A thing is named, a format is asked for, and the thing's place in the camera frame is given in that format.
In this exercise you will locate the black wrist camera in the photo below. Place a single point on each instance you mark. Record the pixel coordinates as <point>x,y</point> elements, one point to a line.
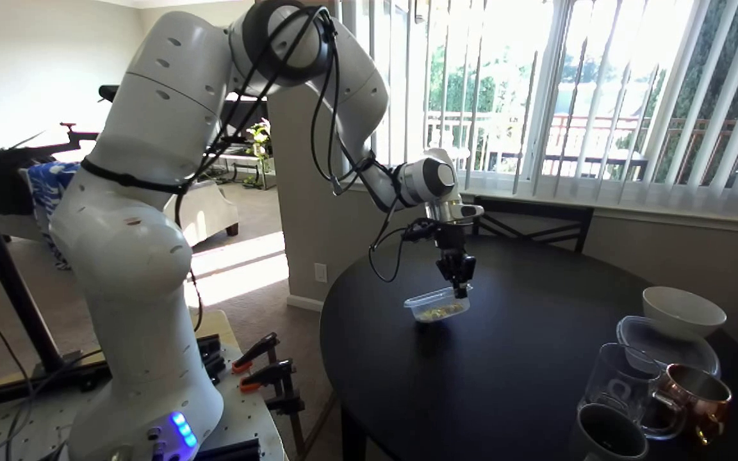
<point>419,229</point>

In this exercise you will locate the copper mug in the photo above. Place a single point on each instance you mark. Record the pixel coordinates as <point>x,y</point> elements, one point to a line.
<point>700,399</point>

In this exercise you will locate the black chair by window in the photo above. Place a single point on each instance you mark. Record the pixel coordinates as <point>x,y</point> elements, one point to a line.
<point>550,220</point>

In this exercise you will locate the dark grey mug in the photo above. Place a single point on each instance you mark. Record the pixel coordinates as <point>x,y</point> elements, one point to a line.
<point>609,433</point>

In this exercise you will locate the white vertical window blinds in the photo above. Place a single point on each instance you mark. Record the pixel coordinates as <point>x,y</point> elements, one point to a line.
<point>609,93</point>

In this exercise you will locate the white wall outlet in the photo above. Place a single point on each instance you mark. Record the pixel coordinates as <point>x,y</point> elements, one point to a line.
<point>322,271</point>

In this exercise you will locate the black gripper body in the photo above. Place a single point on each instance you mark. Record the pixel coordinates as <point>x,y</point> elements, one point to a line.
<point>454,257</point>

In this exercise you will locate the blue patterned bag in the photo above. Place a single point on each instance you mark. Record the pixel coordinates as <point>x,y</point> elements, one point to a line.
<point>45,193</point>

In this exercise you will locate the white ceramic bowl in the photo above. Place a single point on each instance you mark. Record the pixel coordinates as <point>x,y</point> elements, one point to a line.
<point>683,314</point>

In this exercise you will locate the yellow candy pile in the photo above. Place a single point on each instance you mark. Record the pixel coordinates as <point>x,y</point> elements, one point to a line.
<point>440,314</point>

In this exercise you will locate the green plant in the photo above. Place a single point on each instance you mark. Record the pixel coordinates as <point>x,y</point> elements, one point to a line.
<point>258,150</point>

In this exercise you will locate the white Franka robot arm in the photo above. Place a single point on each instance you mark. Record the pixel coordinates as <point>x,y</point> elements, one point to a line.
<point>139,257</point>

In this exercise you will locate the empty clear plastic container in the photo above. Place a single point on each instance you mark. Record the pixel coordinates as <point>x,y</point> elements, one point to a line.
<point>641,346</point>

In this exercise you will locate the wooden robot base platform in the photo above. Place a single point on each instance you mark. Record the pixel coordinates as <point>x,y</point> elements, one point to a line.
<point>249,410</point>

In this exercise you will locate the clear glass cup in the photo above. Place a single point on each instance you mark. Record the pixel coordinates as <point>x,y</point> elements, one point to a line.
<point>613,374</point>

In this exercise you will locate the clear plastic candy container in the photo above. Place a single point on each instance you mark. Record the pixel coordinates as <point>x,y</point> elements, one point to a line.
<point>437,307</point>

